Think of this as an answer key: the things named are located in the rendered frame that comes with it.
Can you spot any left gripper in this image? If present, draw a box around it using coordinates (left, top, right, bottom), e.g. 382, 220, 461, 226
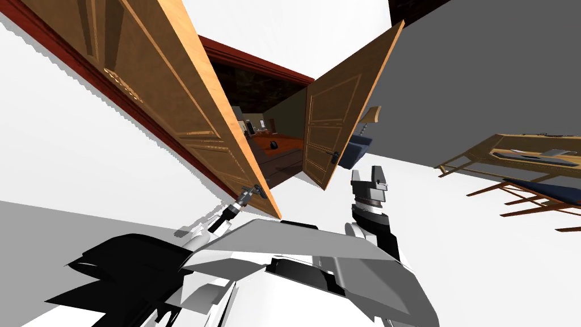
235, 186, 258, 208

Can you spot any blue armchair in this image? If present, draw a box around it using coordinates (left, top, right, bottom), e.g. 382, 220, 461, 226
338, 135, 374, 170

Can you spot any wooden desk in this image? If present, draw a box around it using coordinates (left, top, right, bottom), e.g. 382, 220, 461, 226
433, 132, 581, 179

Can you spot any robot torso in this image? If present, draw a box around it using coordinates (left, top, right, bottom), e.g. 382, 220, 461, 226
165, 219, 440, 327

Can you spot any small wooden door leaf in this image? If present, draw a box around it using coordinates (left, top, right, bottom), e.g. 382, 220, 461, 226
301, 20, 406, 191

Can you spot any large wooden door leaf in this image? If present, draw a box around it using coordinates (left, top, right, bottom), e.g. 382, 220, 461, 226
20, 0, 283, 220

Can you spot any wooden chair with blue seat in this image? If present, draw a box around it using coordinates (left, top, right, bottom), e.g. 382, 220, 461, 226
466, 178, 581, 233

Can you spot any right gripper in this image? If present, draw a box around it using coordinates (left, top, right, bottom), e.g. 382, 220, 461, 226
351, 165, 389, 204

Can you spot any tan floor lamp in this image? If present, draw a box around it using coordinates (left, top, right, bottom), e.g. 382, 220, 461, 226
358, 106, 382, 137

